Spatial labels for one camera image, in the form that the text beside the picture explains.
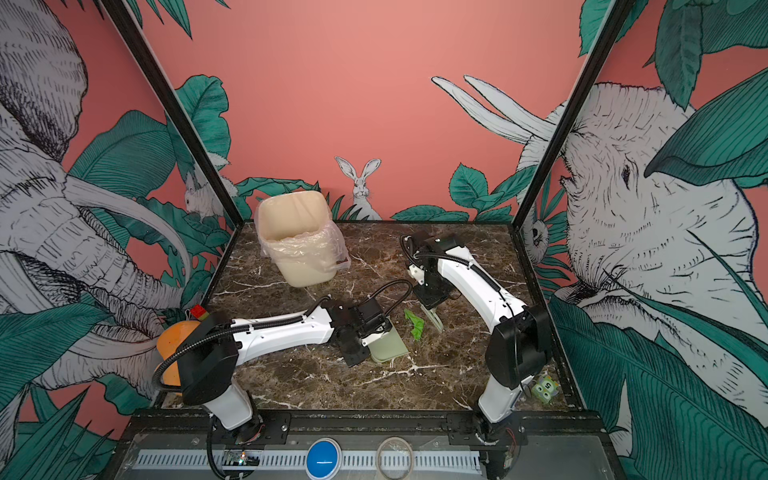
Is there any black frame post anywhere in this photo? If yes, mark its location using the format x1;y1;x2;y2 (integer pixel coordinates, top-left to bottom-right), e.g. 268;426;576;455
98;0;245;228
511;0;637;230

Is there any colourful toy brick block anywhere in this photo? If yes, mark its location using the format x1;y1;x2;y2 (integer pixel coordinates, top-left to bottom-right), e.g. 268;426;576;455
189;305;209;321

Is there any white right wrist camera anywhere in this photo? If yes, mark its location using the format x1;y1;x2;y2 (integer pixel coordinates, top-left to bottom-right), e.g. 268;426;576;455
408;264;425;285

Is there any small green toy figure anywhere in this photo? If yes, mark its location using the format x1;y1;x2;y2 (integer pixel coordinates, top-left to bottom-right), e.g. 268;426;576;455
530;375;560;405

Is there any small circuit board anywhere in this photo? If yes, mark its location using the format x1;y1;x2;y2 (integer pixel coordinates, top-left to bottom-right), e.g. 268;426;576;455
222;450;261;469

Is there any black right frame post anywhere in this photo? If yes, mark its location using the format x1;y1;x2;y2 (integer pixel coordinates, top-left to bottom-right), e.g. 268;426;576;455
511;0;637;230

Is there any black left frame post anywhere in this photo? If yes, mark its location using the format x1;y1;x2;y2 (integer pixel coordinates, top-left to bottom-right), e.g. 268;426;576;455
98;0;245;228

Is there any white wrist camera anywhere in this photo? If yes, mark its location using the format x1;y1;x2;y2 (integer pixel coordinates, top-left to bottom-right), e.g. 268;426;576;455
408;264;425;285
361;325;393;346

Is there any pale green dustpan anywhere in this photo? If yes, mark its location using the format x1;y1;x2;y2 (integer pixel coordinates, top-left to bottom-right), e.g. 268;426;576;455
368;327;409;364

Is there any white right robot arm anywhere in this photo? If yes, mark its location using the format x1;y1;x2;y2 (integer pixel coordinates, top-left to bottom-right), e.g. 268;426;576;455
399;231;553;445

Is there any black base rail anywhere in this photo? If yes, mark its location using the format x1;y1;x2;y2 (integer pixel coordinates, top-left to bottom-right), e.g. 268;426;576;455
128;409;607;448

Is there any pale green hand brush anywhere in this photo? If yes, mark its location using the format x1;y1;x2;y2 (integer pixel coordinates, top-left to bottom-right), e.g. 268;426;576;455
420;304;445;333

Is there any cream trash bin with bag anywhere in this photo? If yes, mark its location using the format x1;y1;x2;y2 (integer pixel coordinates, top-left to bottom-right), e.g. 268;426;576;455
255;191;351;288

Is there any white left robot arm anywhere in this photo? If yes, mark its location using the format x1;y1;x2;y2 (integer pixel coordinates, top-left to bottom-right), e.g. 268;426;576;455
152;279;413;446

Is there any orange duck toy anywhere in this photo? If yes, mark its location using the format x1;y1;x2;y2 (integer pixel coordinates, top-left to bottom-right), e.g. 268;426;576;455
157;320;200;387

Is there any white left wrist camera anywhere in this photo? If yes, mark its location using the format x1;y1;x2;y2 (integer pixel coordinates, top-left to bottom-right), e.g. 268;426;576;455
361;325;393;346

